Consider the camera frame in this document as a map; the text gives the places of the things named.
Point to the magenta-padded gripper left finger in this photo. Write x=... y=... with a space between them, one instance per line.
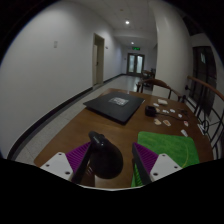
x=60 y=165

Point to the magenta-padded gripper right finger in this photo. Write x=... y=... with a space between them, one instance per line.
x=163 y=166

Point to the green mouse pad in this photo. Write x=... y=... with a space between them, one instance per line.
x=166 y=146

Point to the small white card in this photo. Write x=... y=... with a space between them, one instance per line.
x=165 y=111
x=184 y=133
x=180 y=115
x=186 y=123
x=172 y=110
x=156 y=104

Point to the small beige card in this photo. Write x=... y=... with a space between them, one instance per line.
x=166 y=123
x=157 y=122

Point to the small white box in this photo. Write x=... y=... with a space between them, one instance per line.
x=162 y=101

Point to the black railing with wooden handrail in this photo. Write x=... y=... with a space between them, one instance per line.
x=206 y=110

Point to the black closed laptop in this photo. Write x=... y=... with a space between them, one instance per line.
x=115 y=105

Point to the wooden armchair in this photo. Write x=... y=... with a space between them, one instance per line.
x=156 y=82

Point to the wooden chair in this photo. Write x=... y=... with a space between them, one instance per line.
x=149 y=74

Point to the dark window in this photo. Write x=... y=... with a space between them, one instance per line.
x=203 y=76

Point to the glass double door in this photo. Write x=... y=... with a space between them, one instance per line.
x=135 y=64

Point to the side door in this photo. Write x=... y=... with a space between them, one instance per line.
x=98 y=60

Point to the green exit sign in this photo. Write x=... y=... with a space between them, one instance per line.
x=136 y=48

